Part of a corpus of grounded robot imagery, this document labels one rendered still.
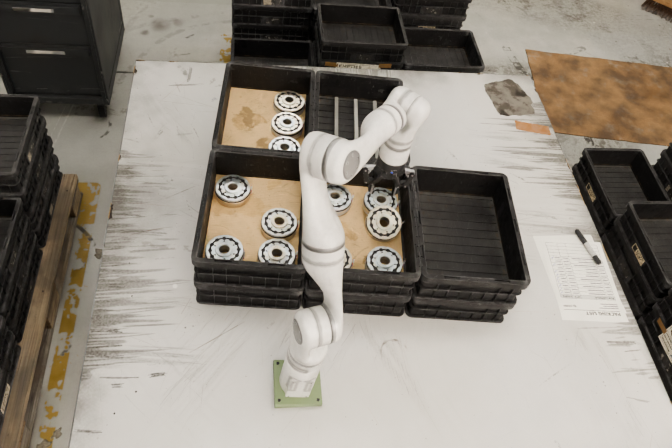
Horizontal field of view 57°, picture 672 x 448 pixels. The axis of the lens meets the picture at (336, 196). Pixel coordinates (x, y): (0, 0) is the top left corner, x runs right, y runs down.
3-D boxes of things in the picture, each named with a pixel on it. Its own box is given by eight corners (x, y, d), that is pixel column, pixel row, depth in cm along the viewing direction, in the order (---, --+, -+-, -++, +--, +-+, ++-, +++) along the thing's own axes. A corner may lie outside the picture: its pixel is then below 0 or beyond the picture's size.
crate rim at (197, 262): (307, 274, 162) (307, 269, 160) (190, 266, 159) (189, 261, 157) (311, 161, 187) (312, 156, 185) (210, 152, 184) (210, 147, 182)
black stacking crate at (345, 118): (402, 189, 197) (410, 165, 189) (309, 181, 195) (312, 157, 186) (395, 104, 222) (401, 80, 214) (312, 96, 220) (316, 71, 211)
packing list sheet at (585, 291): (634, 322, 189) (635, 321, 189) (563, 324, 186) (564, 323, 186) (596, 234, 210) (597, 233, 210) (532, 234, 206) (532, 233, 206)
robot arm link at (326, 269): (353, 248, 130) (311, 257, 127) (347, 348, 143) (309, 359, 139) (335, 227, 138) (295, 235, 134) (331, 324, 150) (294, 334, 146)
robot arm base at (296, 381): (314, 397, 161) (327, 368, 148) (279, 396, 159) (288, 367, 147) (313, 364, 167) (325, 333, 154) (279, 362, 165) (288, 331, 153)
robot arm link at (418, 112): (423, 144, 154) (394, 126, 157) (439, 99, 142) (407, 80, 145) (407, 159, 150) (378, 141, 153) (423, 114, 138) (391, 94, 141)
